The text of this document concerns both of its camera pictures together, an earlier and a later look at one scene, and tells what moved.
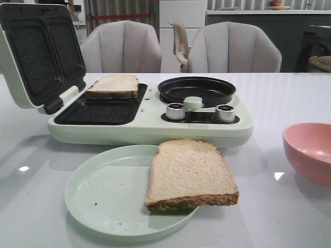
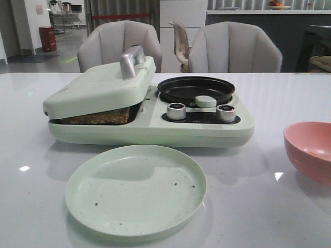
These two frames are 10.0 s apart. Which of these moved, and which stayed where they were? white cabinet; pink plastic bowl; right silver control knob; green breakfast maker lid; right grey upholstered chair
Moved: green breakfast maker lid
Stayed: pink plastic bowl; right silver control knob; right grey upholstered chair; white cabinet
